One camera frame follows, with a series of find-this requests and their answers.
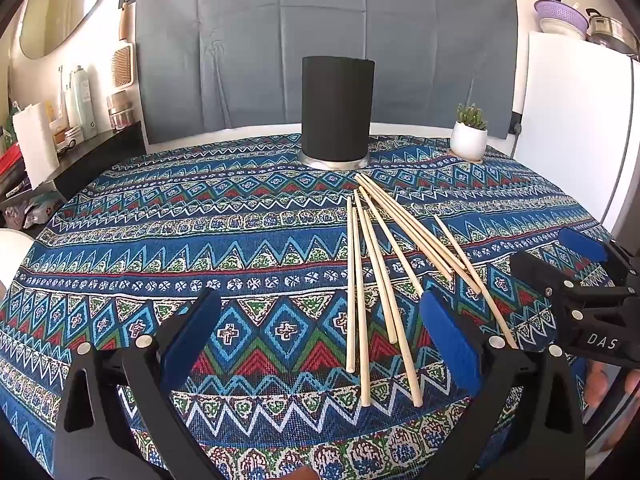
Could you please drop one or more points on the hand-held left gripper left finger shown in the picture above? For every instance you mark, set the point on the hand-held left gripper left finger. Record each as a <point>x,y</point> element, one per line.
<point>192,332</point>

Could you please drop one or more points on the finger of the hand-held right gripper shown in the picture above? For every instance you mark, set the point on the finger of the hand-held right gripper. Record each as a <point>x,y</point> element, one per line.
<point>537,275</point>
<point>582,245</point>

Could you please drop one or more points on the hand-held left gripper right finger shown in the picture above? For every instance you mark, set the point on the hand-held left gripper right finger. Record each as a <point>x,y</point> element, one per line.
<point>450,342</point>

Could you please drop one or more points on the pile of wooden chopsticks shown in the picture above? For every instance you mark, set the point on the pile of wooden chopsticks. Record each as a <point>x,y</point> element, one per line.
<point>361,290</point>

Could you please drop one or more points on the black cylindrical utensil holder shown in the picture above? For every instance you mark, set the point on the black cylindrical utensil holder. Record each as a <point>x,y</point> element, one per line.
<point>337,110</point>

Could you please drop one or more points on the person's right hand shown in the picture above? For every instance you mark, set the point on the person's right hand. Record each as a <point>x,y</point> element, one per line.
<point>602,387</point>

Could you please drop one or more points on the blue patterned tablecloth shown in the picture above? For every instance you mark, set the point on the blue patterned tablecloth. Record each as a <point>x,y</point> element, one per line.
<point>175,240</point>

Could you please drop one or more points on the white refrigerator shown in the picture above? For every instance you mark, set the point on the white refrigerator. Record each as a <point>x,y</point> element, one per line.
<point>575,135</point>

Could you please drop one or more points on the round wooden coaster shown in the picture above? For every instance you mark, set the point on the round wooden coaster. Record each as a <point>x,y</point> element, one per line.
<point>452,155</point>

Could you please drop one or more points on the succulent in white pot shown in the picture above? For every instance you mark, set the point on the succulent in white pot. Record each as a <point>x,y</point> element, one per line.
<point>468,137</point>

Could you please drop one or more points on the black side table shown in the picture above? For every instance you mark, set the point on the black side table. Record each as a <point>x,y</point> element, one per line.
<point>100,152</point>

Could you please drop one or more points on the steel pot with lid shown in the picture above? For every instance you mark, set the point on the steel pot with lid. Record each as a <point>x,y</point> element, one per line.
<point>612,30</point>

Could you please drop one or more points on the white bowl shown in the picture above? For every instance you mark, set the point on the white bowl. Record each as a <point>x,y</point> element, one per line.
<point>562,27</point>

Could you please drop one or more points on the toiletry bottles on shelf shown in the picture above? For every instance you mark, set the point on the toiletry bottles on shelf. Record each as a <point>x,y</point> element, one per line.
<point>120,110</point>

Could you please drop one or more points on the purple colander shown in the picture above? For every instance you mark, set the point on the purple colander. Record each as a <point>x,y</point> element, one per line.
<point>550,10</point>

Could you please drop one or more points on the pale spray bottle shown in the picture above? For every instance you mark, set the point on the pale spray bottle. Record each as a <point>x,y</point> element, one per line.
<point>84,105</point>

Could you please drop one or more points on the wooden paddle hairbrush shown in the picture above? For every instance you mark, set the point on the wooden paddle hairbrush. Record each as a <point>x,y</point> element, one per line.
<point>122,67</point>

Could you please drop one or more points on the black wall plug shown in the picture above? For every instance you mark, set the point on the black wall plug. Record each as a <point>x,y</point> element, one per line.
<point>516,124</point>

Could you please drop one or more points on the grey-blue wall cloth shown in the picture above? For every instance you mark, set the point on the grey-blue wall cloth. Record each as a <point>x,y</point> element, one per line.
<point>250,35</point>

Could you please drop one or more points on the oval wall mirror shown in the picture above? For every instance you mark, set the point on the oval wall mirror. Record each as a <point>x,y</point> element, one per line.
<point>55,5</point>

